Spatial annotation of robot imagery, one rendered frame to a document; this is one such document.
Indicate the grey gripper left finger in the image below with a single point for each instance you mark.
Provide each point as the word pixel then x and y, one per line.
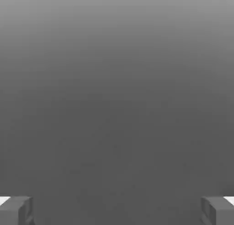
pixel 14 212

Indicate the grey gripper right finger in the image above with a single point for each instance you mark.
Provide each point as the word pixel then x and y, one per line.
pixel 219 213

